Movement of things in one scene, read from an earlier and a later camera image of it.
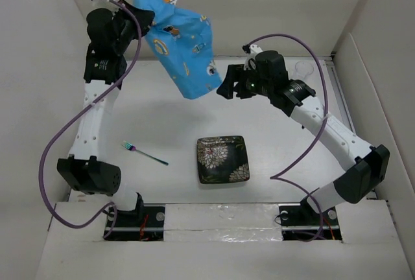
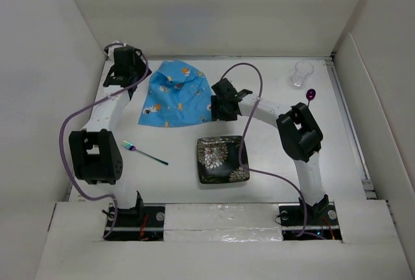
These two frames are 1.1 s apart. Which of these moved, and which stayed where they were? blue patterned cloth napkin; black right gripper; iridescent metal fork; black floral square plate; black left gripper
Moved: blue patterned cloth napkin; black left gripper; black right gripper
Stayed: iridescent metal fork; black floral square plate
